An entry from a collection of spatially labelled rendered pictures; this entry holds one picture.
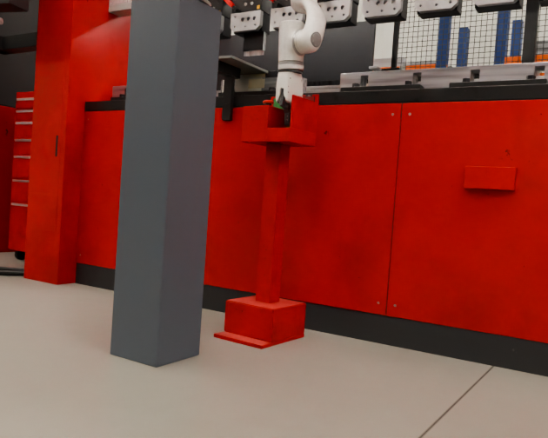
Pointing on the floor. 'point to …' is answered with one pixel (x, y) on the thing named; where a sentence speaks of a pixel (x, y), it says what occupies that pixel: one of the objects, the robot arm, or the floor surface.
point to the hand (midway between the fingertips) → (289, 119)
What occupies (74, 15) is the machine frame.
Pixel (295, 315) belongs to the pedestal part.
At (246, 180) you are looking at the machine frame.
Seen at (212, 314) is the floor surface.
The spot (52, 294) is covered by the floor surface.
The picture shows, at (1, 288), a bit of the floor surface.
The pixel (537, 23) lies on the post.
